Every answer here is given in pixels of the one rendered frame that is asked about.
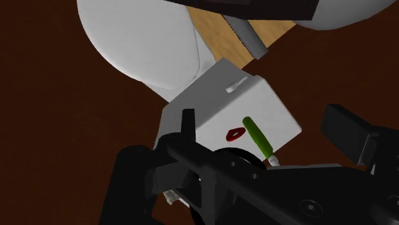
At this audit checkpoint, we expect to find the red lips-shaped object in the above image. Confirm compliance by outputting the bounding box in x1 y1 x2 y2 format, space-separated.
226 127 247 143

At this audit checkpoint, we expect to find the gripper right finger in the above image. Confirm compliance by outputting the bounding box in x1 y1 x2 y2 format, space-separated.
215 104 399 225

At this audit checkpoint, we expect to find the black round object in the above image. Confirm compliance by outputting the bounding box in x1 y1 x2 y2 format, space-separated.
214 147 267 171

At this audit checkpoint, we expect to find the grey bar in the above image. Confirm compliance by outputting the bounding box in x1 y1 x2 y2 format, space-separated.
223 15 269 61

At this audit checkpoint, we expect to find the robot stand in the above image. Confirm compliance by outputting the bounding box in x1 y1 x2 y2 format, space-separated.
164 0 319 21

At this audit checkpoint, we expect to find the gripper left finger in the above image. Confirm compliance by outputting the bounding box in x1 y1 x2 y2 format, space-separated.
98 108 200 225

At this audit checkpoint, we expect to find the white rounded fixture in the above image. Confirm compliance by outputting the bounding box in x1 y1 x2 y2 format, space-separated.
294 0 399 31

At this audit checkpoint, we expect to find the green-handled tool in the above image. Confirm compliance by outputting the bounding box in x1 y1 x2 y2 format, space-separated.
242 116 280 167

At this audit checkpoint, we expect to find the white toilet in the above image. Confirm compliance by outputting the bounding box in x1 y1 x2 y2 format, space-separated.
76 0 302 153

